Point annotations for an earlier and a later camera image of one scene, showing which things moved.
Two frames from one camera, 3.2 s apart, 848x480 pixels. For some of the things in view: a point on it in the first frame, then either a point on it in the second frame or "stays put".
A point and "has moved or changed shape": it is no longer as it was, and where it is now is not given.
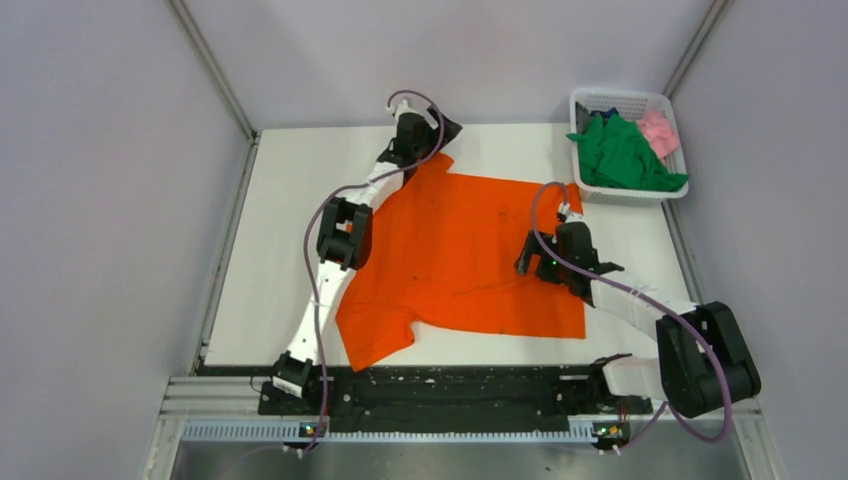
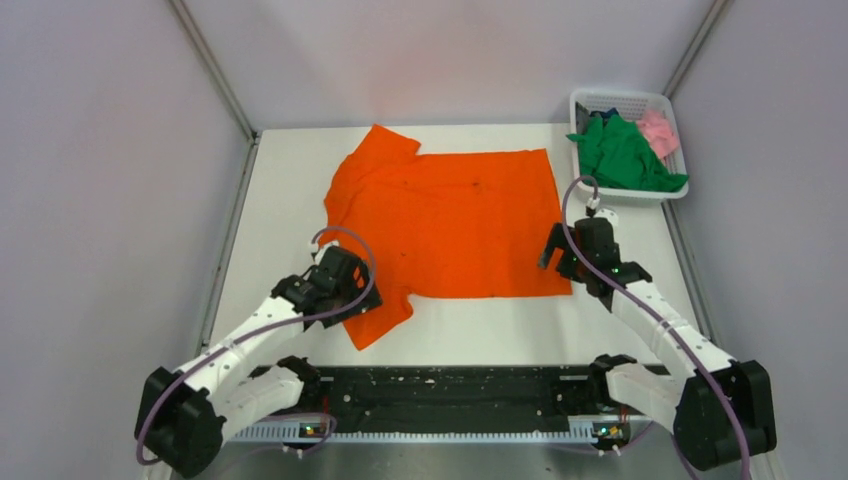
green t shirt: (613, 153) stays put
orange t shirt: (442, 248) has moved or changed shape
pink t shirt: (659, 131) stays put
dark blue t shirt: (605, 114) stays put
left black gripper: (450, 131) → (373, 300)
